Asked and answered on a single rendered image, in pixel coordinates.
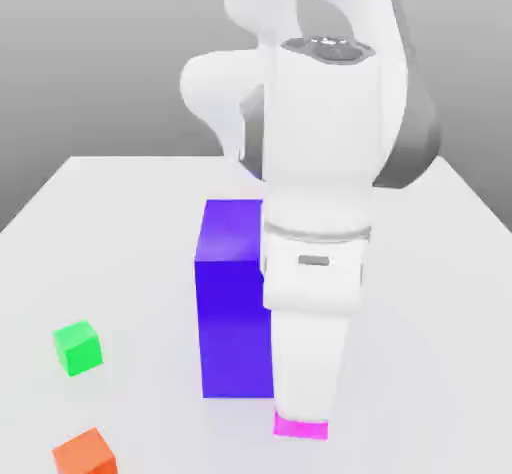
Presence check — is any small green cube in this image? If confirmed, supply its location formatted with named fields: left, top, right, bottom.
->
left=52, top=319, right=104, bottom=378

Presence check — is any small magenta cube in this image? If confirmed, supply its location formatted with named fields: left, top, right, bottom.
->
left=273, top=410, right=330, bottom=442

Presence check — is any large purple box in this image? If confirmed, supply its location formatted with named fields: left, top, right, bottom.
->
left=194, top=198, right=276, bottom=400

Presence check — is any small orange cube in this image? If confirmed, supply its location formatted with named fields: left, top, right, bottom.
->
left=51, top=426, right=119, bottom=474

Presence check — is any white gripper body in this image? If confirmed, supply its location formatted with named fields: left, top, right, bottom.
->
left=271, top=308, right=348, bottom=422

